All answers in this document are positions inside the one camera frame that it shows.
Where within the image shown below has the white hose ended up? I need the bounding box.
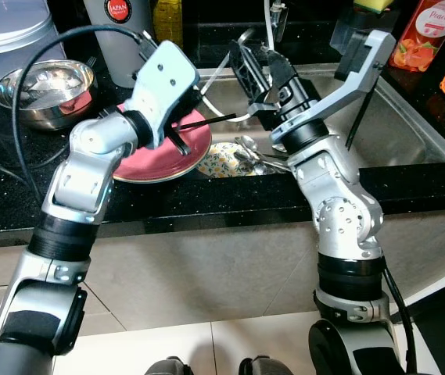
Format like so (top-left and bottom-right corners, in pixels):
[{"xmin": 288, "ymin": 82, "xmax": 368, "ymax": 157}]
[{"xmin": 199, "ymin": 0, "xmax": 279, "ymax": 126}]

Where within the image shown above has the pink plate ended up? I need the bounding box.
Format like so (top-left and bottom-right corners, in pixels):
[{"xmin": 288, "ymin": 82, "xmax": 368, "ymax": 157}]
[{"xmin": 113, "ymin": 105, "xmax": 214, "ymax": 185}]

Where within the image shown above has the black chopstick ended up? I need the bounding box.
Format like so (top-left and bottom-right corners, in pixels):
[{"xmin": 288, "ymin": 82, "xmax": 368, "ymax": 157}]
[{"xmin": 171, "ymin": 113, "xmax": 239, "ymax": 135}]

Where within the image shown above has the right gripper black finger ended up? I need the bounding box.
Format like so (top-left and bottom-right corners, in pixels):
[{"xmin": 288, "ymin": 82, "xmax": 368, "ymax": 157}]
[
  {"xmin": 267, "ymin": 48, "xmax": 310, "ymax": 104},
  {"xmin": 228, "ymin": 39, "xmax": 268, "ymax": 109}
]

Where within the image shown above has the yellow oil bottle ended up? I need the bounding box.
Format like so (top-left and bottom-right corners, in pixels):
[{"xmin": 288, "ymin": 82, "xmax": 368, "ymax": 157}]
[{"xmin": 153, "ymin": 0, "xmax": 185, "ymax": 48}]

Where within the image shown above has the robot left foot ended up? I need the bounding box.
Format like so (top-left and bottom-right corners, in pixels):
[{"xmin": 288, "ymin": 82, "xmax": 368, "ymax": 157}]
[{"xmin": 144, "ymin": 357, "xmax": 184, "ymax": 375}]

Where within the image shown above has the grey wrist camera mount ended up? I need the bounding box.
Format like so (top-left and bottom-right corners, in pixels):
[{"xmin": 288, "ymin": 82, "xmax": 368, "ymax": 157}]
[
  {"xmin": 127, "ymin": 41, "xmax": 202, "ymax": 151},
  {"xmin": 273, "ymin": 30, "xmax": 397, "ymax": 151}
]

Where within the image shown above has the clear sponge holder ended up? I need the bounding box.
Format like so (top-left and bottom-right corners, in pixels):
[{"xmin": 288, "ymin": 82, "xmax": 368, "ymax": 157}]
[{"xmin": 329, "ymin": 9, "xmax": 399, "ymax": 57}]

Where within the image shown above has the floral patterned bowl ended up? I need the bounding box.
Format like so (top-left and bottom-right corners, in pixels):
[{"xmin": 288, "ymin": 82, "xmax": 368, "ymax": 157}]
[{"xmin": 197, "ymin": 142, "xmax": 252, "ymax": 179}]

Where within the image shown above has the stainless steel sink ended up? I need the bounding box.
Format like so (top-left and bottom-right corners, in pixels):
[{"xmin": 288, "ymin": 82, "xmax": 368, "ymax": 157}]
[{"xmin": 195, "ymin": 62, "xmax": 445, "ymax": 169}]

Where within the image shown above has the grey tumbler with red label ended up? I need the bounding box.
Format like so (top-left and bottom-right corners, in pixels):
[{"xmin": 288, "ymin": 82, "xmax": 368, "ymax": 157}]
[{"xmin": 84, "ymin": 0, "xmax": 154, "ymax": 87}]

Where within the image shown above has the thin black camera cable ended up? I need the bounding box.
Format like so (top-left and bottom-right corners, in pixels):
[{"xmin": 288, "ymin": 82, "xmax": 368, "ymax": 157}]
[{"xmin": 346, "ymin": 84, "xmax": 378, "ymax": 151}]

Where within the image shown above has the sink faucet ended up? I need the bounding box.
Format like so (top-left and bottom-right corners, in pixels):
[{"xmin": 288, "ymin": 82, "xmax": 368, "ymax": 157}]
[{"xmin": 269, "ymin": 0, "xmax": 289, "ymax": 34}]

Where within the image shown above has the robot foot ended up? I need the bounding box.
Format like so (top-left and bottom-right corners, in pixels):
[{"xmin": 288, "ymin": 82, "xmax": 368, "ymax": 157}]
[
  {"xmin": 238, "ymin": 355, "xmax": 293, "ymax": 375},
  {"xmin": 144, "ymin": 357, "xmax": 184, "ymax": 375}
]

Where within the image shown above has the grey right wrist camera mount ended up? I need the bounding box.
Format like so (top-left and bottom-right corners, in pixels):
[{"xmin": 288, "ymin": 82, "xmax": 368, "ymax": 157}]
[{"xmin": 273, "ymin": 30, "xmax": 397, "ymax": 151}]

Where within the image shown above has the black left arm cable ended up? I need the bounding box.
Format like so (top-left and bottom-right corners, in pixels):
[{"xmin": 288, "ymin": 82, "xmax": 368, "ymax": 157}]
[{"xmin": 11, "ymin": 23, "xmax": 156, "ymax": 188}]

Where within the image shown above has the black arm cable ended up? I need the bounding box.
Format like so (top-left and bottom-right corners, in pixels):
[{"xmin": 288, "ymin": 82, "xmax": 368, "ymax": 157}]
[
  {"xmin": 379, "ymin": 262, "xmax": 418, "ymax": 374},
  {"xmin": 11, "ymin": 23, "xmax": 156, "ymax": 188}
]

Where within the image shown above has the yellow sponge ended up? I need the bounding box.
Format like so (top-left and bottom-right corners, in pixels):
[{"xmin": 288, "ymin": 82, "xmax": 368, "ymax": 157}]
[{"xmin": 353, "ymin": 0, "xmax": 396, "ymax": 15}]

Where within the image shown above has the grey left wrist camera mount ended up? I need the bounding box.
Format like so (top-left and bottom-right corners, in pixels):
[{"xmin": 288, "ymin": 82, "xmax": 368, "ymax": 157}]
[{"xmin": 127, "ymin": 41, "xmax": 202, "ymax": 151}]

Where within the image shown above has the grey cabinet front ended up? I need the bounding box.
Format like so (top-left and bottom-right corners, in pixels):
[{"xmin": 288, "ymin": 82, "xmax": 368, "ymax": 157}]
[{"xmin": 0, "ymin": 207, "xmax": 445, "ymax": 329}]

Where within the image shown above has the red peach juice bottle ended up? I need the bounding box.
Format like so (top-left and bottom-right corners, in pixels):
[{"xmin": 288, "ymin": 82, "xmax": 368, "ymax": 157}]
[{"xmin": 390, "ymin": 0, "xmax": 445, "ymax": 73}]

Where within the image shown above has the white plastic container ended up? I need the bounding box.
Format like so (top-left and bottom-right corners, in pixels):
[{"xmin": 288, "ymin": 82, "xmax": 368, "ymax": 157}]
[{"xmin": 0, "ymin": 0, "xmax": 60, "ymax": 98}]

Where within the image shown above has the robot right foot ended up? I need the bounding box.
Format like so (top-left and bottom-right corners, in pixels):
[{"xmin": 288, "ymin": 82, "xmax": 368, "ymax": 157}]
[{"xmin": 238, "ymin": 355, "xmax": 293, "ymax": 375}]

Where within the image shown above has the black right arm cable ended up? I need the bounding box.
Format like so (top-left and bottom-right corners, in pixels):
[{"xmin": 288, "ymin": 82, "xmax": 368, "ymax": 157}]
[{"xmin": 379, "ymin": 262, "xmax": 418, "ymax": 374}]

